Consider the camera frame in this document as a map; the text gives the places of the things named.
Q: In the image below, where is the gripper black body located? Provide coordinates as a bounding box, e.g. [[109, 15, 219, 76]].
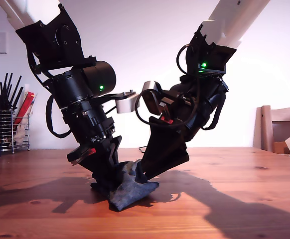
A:
[[159, 93, 216, 143], [59, 98, 123, 165]]

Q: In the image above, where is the grey navy argyle sock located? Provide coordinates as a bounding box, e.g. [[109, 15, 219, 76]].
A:
[[90, 161, 148, 194], [107, 160, 160, 213]]

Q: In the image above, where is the red white packet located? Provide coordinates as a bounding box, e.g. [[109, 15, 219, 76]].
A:
[[13, 91, 36, 125]]

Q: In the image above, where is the white paper packet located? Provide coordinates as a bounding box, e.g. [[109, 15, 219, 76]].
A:
[[14, 121, 30, 145]]

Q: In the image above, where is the wooden chair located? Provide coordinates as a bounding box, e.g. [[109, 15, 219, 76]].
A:
[[253, 106, 290, 155]]

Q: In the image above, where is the black stick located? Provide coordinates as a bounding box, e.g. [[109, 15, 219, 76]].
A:
[[9, 75, 22, 112], [0, 73, 8, 112], [5, 73, 13, 112]]

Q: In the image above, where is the thick black cable loop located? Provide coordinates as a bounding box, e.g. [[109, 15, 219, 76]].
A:
[[201, 98, 223, 131]]

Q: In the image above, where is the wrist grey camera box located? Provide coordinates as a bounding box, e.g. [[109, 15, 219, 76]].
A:
[[102, 91, 138, 115], [143, 80, 166, 116]]

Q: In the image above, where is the braided black arm cable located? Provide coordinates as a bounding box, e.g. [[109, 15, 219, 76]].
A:
[[45, 94, 73, 139]]

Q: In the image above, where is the thin black camera cable loop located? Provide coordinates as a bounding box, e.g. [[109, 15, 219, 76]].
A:
[[134, 90, 200, 128]]

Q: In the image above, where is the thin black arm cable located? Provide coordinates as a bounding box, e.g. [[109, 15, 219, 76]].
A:
[[176, 43, 200, 77]]

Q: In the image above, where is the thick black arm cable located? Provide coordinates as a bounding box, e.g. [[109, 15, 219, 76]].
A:
[[26, 49, 51, 88]]

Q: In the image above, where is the wire metal utensil holder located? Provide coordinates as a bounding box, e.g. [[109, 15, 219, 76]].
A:
[[0, 109, 31, 154]]

